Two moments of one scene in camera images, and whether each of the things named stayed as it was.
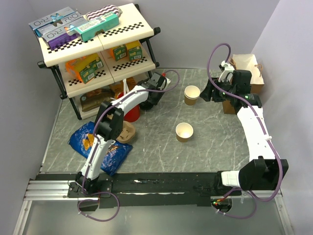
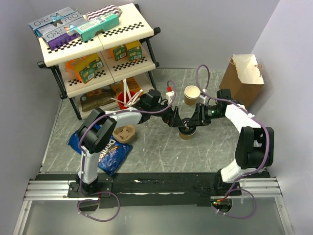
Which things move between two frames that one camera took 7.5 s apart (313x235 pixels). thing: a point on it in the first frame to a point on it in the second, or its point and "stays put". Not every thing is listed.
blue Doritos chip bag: (81, 138) stays put
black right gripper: (207, 93) to (199, 117)
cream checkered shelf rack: (92, 72) stays put
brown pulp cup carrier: (128, 132) stays put
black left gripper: (155, 102) to (172, 118)
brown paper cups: (191, 94) stays put
